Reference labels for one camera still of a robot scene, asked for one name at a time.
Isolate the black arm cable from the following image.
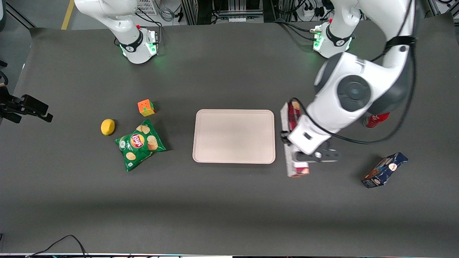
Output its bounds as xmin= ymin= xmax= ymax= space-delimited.
xmin=289 ymin=0 xmax=418 ymax=145

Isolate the yellow lemon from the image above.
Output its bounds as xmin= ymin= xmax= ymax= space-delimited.
xmin=100 ymin=119 xmax=116 ymax=136

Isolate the colourful puzzle cube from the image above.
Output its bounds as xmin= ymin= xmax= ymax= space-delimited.
xmin=137 ymin=99 xmax=156 ymax=117

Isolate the red cola bottle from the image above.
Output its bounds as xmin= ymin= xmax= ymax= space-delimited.
xmin=363 ymin=112 xmax=391 ymax=129

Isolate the white vent grille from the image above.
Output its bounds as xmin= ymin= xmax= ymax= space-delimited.
xmin=136 ymin=0 xmax=159 ymax=15

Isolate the blue cookie box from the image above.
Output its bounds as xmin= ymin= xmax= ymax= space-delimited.
xmin=361 ymin=152 xmax=409 ymax=189

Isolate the grey coiled cable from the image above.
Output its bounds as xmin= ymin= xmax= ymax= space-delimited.
xmin=159 ymin=5 xmax=177 ymax=23

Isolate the black base cable bundle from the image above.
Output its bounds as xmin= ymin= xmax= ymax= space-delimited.
xmin=272 ymin=19 xmax=320 ymax=42

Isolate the dark grey table mat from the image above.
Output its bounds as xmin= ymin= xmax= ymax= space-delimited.
xmin=0 ymin=15 xmax=459 ymax=257

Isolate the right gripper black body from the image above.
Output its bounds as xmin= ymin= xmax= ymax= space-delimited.
xmin=0 ymin=86 xmax=23 ymax=124

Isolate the white power strip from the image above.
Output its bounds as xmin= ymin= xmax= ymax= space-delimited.
xmin=301 ymin=6 xmax=325 ymax=19

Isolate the pale pink plastic tray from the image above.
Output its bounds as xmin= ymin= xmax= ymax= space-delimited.
xmin=192 ymin=109 xmax=276 ymax=164

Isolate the black cable at table edge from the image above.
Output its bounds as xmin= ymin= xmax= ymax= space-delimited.
xmin=26 ymin=235 xmax=89 ymax=258

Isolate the black cable at right base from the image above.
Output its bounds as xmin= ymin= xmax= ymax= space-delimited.
xmin=136 ymin=10 xmax=164 ymax=56

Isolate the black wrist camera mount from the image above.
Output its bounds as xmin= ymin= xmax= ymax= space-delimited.
xmin=311 ymin=141 xmax=340 ymax=164

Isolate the green chips bag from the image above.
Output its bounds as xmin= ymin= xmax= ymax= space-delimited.
xmin=115 ymin=119 xmax=167 ymax=172

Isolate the red cookie box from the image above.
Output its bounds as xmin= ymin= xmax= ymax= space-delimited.
xmin=280 ymin=101 xmax=310 ymax=178

